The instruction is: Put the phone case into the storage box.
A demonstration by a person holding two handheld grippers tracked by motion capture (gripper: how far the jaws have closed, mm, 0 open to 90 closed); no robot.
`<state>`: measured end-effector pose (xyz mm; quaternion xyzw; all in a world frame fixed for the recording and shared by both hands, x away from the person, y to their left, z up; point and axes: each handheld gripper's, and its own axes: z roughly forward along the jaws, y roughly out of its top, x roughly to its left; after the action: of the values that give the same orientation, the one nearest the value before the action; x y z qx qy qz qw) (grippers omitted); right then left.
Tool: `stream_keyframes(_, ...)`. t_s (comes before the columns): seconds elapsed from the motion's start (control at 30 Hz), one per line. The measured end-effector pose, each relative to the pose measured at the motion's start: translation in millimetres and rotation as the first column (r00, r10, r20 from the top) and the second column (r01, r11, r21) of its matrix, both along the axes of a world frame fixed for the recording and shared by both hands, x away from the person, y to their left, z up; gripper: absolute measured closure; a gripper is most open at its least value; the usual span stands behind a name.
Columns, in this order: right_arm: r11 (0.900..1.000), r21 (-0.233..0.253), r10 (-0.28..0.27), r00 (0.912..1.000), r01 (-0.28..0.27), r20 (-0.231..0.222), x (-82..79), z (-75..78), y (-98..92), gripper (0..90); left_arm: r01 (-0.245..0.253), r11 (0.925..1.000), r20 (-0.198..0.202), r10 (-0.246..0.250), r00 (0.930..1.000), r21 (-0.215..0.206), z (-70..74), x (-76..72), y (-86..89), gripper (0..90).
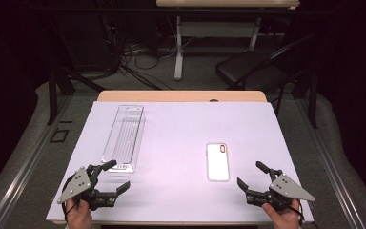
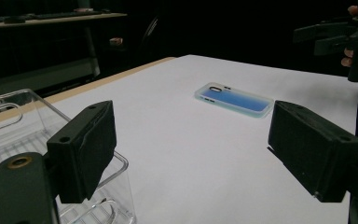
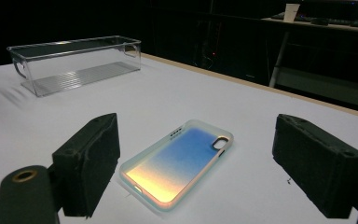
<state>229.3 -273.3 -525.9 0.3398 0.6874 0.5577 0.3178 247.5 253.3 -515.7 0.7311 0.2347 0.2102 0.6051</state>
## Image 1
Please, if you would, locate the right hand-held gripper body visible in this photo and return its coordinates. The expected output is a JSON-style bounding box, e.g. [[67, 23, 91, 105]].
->
[[246, 168, 316, 212]]

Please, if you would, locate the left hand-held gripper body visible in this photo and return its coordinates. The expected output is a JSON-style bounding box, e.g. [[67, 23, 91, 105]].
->
[[56, 163, 119, 212]]

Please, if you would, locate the clear plastic package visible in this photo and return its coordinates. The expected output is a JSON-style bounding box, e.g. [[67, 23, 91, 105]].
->
[[100, 104, 147, 175]]

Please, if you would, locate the translucent phone case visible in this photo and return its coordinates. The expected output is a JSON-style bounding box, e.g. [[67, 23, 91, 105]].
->
[[205, 142, 231, 183]]

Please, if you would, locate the person's left hand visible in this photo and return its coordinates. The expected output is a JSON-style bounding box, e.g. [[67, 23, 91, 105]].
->
[[66, 198, 93, 229]]

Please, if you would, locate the person's right hand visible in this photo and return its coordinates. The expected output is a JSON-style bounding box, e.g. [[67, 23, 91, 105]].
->
[[261, 198, 301, 229]]

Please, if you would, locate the white board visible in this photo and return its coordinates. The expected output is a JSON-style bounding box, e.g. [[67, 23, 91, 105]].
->
[[46, 100, 315, 223]]

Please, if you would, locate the black metal stand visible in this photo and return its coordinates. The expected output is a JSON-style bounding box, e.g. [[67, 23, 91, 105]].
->
[[46, 63, 108, 126]]

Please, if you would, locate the wooden table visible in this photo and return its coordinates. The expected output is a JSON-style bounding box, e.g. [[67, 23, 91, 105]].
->
[[51, 90, 314, 227]]

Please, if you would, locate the black folding chair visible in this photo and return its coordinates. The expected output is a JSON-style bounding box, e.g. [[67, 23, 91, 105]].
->
[[214, 32, 318, 96]]

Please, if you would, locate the dark curtain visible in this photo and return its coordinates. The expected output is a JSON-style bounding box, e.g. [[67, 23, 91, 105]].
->
[[315, 0, 366, 204], [0, 0, 47, 195]]

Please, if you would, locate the desk with white legs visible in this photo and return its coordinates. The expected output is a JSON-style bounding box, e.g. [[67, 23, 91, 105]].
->
[[155, 0, 300, 81]]

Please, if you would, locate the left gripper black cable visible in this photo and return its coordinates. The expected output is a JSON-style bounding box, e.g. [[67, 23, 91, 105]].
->
[[61, 177, 78, 222]]

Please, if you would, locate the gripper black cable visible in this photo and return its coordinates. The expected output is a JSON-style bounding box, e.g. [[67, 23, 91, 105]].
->
[[289, 203, 306, 225], [61, 177, 78, 222]]

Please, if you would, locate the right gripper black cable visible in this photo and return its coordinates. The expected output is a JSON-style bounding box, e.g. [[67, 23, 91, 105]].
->
[[289, 203, 306, 225]]

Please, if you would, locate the black square floor frame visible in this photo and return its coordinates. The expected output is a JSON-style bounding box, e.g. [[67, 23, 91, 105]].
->
[[49, 127, 71, 144]]

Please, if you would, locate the aluminium rail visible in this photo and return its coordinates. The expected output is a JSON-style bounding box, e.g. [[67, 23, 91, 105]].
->
[[294, 98, 366, 229], [0, 94, 74, 229]]

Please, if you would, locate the bundle of floor cables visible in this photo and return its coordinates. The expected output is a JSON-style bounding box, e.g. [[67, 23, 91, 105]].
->
[[103, 15, 194, 92]]

